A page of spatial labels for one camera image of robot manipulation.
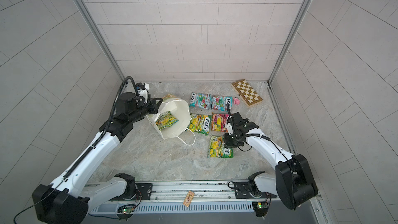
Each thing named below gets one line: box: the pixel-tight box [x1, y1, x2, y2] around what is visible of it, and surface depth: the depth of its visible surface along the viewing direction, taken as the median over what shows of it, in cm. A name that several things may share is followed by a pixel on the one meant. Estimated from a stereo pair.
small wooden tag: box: [182, 190, 195, 207], surface depth 70 cm
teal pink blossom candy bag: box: [189, 92, 212, 110], surface depth 104 cm
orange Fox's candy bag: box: [211, 113, 230, 133], surface depth 93 cm
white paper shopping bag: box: [146, 94, 192, 140], surface depth 84 cm
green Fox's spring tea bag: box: [155, 110, 179, 131], surface depth 91 cm
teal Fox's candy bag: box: [211, 95, 233, 111], surface depth 104 cm
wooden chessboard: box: [231, 78, 264, 108], surface depth 110 cm
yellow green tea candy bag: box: [186, 114, 212, 136], surface depth 93 cm
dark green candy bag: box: [207, 135, 234, 159], surface depth 82 cm
